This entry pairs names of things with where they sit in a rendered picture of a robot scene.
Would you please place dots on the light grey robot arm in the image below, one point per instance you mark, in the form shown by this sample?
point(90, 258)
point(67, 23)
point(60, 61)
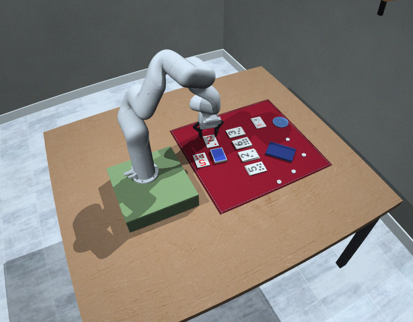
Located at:
point(137, 107)

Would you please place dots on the blue round disc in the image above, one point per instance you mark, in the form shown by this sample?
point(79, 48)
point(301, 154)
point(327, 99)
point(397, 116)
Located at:
point(280, 122)

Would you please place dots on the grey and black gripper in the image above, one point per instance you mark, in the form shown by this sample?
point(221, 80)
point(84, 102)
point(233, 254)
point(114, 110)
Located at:
point(200, 129)

